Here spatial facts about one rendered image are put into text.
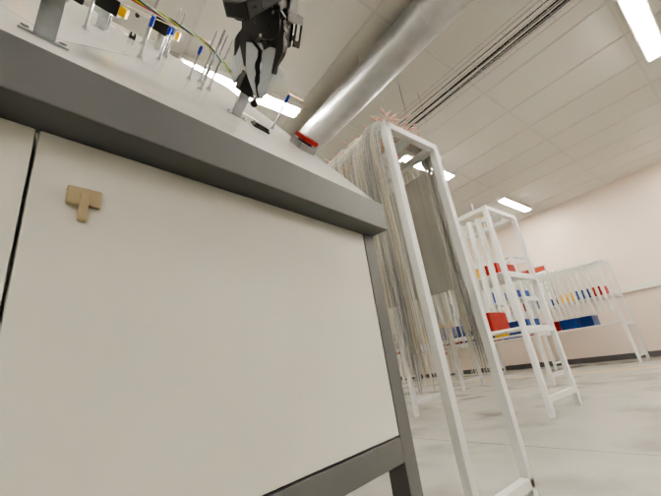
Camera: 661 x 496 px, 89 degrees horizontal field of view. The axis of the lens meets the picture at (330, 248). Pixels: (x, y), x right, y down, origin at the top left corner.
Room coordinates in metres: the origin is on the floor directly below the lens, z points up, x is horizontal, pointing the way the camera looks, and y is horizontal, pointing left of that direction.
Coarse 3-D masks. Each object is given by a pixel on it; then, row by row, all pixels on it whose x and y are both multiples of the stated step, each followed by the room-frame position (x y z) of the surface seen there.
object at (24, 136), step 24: (0, 120) 0.25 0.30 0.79; (0, 144) 0.25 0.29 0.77; (24, 144) 0.26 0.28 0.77; (0, 168) 0.25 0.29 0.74; (24, 168) 0.26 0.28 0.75; (0, 192) 0.26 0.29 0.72; (0, 216) 0.26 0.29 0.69; (0, 240) 0.26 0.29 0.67; (0, 264) 0.26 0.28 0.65; (0, 288) 0.27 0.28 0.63
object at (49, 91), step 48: (0, 48) 0.21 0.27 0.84; (0, 96) 0.23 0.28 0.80; (48, 96) 0.24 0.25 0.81; (96, 96) 0.27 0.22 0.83; (144, 96) 0.30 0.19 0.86; (96, 144) 0.30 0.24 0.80; (144, 144) 0.31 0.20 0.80; (192, 144) 0.35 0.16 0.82; (240, 144) 0.41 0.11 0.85; (240, 192) 0.45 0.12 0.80; (288, 192) 0.47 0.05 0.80; (336, 192) 0.57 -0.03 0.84
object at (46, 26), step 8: (40, 0) 0.24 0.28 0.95; (48, 0) 0.24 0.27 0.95; (56, 0) 0.24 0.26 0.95; (64, 0) 0.25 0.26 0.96; (80, 0) 0.24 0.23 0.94; (40, 8) 0.24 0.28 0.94; (48, 8) 0.25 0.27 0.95; (56, 8) 0.25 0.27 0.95; (64, 8) 0.25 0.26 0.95; (40, 16) 0.25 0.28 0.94; (48, 16) 0.25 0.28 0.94; (56, 16) 0.26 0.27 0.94; (24, 24) 0.25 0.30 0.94; (40, 24) 0.26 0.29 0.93; (48, 24) 0.26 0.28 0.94; (56, 24) 0.26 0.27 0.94; (32, 32) 0.26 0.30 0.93; (40, 32) 0.26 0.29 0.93; (48, 32) 0.26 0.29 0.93; (56, 32) 0.27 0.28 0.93; (48, 40) 0.27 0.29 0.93; (56, 40) 0.28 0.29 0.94; (64, 48) 0.28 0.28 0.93
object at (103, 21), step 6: (96, 0) 0.48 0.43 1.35; (102, 0) 0.48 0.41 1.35; (108, 0) 0.49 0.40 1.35; (114, 0) 0.49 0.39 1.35; (102, 6) 0.49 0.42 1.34; (108, 6) 0.49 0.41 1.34; (114, 6) 0.49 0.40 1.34; (102, 12) 0.50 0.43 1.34; (108, 12) 0.50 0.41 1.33; (114, 12) 0.50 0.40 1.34; (102, 18) 0.51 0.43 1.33; (108, 18) 0.51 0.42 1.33; (96, 24) 0.51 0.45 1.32; (102, 24) 0.52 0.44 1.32; (108, 24) 0.53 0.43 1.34; (102, 30) 0.52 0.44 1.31
